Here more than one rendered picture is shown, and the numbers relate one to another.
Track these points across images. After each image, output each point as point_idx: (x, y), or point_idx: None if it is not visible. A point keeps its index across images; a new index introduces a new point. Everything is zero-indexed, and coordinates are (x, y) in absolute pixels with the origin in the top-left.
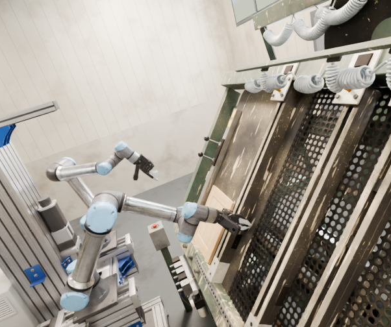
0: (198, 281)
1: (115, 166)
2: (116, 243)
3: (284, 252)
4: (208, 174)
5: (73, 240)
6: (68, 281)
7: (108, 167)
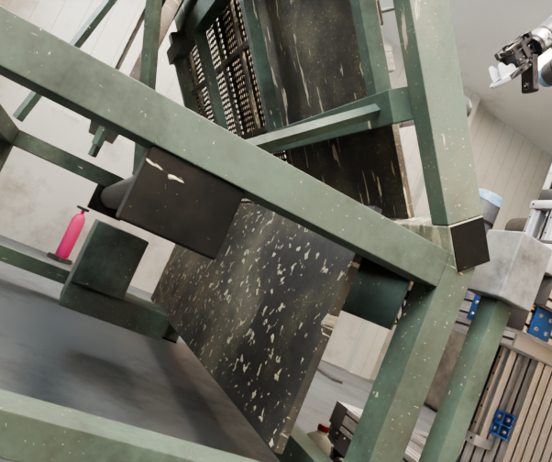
0: None
1: None
2: (542, 241)
3: None
4: (389, 54)
5: (541, 192)
6: None
7: (538, 71)
